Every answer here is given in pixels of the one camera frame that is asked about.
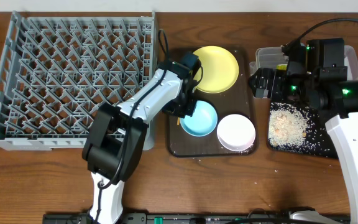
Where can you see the yellow plate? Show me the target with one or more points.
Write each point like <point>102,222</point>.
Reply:
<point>220,69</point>

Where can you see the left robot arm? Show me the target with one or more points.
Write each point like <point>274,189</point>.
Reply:
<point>117,136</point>

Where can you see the dark brown serving tray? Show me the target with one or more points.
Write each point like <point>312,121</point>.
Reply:
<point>236,100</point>

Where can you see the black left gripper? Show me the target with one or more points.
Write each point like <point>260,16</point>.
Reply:
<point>180,110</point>

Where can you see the pink-white bowl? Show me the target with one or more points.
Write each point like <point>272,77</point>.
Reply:
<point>236,132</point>

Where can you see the black waste tray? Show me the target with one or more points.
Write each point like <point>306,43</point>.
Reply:
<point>317,142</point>

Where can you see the green yellow snack wrapper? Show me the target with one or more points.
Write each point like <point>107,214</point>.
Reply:
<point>281,67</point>

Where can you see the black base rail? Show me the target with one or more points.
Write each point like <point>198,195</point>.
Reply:
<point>142,218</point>

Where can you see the light blue bowl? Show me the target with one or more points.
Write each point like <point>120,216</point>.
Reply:
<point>202,122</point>

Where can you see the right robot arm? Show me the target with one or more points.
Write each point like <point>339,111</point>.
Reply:
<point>313,93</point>

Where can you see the pile of rice waste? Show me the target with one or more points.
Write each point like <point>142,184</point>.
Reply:
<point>286,128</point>

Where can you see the clear plastic bin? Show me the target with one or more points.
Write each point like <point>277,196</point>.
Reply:
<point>272,57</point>

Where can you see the grey plastic dish rack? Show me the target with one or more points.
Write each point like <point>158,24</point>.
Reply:
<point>55,73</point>

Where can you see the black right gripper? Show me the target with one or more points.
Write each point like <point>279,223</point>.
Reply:
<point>276,77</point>

